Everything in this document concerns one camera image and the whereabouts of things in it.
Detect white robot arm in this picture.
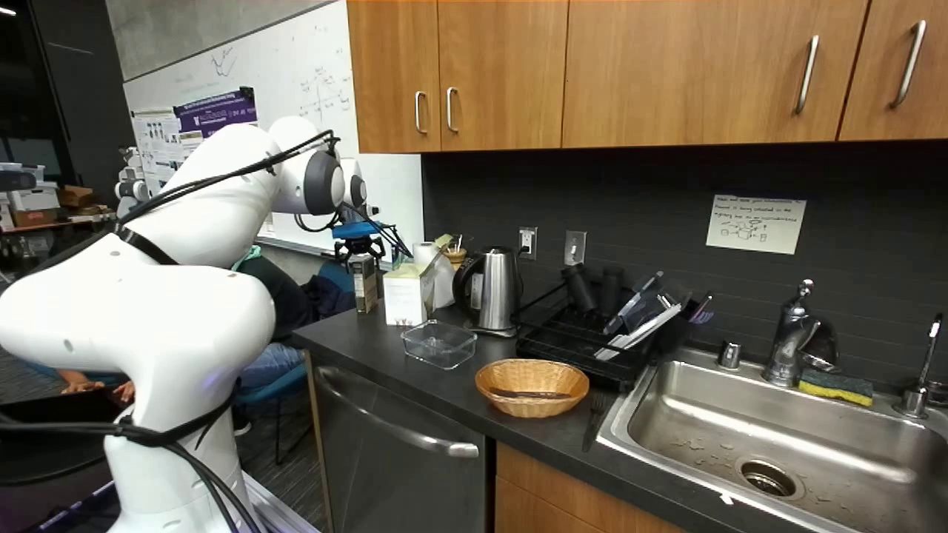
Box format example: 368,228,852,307
0,114,344,533

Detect stainless steel kettle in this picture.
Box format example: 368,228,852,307
454,248,515,337

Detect clear glass container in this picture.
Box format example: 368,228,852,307
399,319,478,371

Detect black dish rack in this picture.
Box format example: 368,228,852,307
519,265,713,387

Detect woven wicker basket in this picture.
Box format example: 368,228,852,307
473,359,589,419

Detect seated person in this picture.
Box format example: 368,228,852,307
55,257,356,436

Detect wooden upper cabinets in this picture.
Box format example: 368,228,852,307
344,0,948,153

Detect stainless steel dishwasher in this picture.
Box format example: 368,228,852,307
310,363,488,533

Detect blue office chair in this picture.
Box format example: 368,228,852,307
235,359,310,464

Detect wooden lower cabinet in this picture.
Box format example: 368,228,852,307
494,443,681,533

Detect chrome sink faucet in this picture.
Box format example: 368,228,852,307
765,277,835,387

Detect yellow green sponge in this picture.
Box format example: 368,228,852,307
796,371,873,408

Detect stainless steel sink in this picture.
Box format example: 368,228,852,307
595,359,948,533

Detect small side faucet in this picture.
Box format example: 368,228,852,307
903,310,946,418

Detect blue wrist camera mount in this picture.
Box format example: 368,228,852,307
331,223,384,260

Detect white paper wall sign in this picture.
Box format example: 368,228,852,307
706,194,805,254

